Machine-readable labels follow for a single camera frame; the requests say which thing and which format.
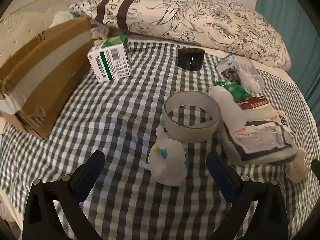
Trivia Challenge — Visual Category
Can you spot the green white medicine box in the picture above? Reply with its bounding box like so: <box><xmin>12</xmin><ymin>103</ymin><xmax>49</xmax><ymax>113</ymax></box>
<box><xmin>87</xmin><ymin>35</ymin><xmax>131</xmax><ymax>83</ymax></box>

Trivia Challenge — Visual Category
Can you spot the black tape roll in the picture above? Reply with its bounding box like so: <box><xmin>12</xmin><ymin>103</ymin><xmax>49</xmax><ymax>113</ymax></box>
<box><xmin>176</xmin><ymin>48</ymin><xmax>205</xmax><ymax>72</ymax></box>

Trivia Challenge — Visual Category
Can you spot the white printed plastic pouch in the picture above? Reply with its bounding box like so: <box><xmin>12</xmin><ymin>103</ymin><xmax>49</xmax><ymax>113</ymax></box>
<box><xmin>220</xmin><ymin>121</ymin><xmax>298</xmax><ymax>166</ymax></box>

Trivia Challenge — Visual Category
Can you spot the red white medicine box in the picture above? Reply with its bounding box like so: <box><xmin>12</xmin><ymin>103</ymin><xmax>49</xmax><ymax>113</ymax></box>
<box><xmin>237</xmin><ymin>96</ymin><xmax>277</xmax><ymax>121</ymax></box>

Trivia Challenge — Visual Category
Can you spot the white plastic bottle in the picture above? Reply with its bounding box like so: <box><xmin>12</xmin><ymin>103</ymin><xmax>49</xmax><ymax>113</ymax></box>
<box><xmin>208</xmin><ymin>86</ymin><xmax>247</xmax><ymax>131</ymax></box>

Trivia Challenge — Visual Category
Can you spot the white plush toy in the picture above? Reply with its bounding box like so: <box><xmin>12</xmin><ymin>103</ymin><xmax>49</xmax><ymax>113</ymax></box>
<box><xmin>144</xmin><ymin>126</ymin><xmax>189</xmax><ymax>187</ymax></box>

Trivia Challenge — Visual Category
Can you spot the green snack packet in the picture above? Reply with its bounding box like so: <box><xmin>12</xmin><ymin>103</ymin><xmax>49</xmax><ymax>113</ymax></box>
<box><xmin>215</xmin><ymin>81</ymin><xmax>252</xmax><ymax>101</ymax></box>

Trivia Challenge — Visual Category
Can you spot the white tape roll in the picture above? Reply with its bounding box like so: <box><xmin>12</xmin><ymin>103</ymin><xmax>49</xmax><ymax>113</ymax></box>
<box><xmin>163</xmin><ymin>90</ymin><xmax>221</xmax><ymax>144</ymax></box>

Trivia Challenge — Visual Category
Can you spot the brown cardboard box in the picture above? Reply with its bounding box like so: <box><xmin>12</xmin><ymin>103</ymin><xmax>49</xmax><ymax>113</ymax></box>
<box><xmin>1</xmin><ymin>17</ymin><xmax>94</xmax><ymax>140</ymax></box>

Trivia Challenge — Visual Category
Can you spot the checkered gingham cloth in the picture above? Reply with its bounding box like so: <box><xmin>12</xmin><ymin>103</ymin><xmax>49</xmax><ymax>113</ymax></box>
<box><xmin>0</xmin><ymin>40</ymin><xmax>320</xmax><ymax>240</ymax></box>

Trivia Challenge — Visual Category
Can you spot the clear plastic bag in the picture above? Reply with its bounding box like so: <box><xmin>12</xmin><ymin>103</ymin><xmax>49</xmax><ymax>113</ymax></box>
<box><xmin>234</xmin><ymin>58</ymin><xmax>265</xmax><ymax>94</ymax></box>

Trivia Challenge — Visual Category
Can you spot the blue white tissue pack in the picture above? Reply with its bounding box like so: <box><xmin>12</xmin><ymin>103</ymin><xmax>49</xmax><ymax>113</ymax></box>
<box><xmin>215</xmin><ymin>54</ymin><xmax>235</xmax><ymax>73</ymax></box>

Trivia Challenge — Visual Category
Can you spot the cream tufted headboard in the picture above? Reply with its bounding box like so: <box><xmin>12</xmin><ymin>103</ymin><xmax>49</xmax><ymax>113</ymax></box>
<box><xmin>0</xmin><ymin>4</ymin><xmax>68</xmax><ymax>64</ymax></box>

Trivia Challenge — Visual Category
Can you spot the mint green towel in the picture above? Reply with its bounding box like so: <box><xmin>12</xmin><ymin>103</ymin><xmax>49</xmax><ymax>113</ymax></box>
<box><xmin>49</xmin><ymin>11</ymin><xmax>75</xmax><ymax>28</ymax></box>

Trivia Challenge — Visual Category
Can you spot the teal curtain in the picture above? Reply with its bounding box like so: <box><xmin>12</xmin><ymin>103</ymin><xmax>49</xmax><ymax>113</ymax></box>
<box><xmin>254</xmin><ymin>0</ymin><xmax>320</xmax><ymax>111</ymax></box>

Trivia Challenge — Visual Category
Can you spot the floral folded duvet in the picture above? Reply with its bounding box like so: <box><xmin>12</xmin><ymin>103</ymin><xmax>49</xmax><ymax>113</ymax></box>
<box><xmin>70</xmin><ymin>0</ymin><xmax>291</xmax><ymax>70</ymax></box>

